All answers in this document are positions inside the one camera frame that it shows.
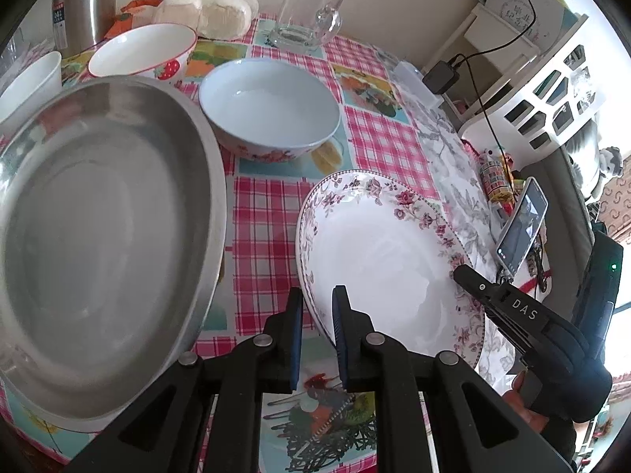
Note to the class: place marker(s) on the small white bowl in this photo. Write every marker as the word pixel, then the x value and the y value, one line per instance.
pixel 31 90

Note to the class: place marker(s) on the light blue bowl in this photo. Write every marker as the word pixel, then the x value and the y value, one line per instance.
pixel 267 110

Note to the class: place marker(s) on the black charger adapter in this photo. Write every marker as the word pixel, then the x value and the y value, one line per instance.
pixel 441 78

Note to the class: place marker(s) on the floral porcelain plate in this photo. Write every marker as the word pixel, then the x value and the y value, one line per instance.
pixel 395 254

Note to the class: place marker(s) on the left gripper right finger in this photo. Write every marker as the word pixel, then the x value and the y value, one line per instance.
pixel 356 359

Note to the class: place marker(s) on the colourful snack tube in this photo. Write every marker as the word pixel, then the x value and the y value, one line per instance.
pixel 494 172

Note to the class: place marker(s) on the orange snack packet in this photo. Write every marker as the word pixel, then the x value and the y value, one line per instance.
pixel 136 14

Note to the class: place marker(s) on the white lattice basket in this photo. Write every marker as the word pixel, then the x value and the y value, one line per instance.
pixel 557 94

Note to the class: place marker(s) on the white power strip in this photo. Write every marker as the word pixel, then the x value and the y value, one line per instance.
pixel 413 81

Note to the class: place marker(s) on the large steel plate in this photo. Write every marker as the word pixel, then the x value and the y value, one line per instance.
pixel 113 227

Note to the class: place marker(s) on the bag of white buns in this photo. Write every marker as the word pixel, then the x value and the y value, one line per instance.
pixel 225 20

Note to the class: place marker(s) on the white shelf cabinet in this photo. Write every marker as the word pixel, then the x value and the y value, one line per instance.
pixel 500 60

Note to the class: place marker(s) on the steel thermos jug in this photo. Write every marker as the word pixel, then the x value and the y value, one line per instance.
pixel 79 25

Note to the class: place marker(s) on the smartphone on stand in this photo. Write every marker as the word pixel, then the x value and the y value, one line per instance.
pixel 522 228

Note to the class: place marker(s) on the strawberry pattern bowl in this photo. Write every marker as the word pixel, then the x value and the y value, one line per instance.
pixel 157 51

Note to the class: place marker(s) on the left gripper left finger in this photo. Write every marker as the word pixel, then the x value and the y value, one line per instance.
pixel 282 358

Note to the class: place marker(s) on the clear glass mug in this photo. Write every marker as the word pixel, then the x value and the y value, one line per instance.
pixel 303 26

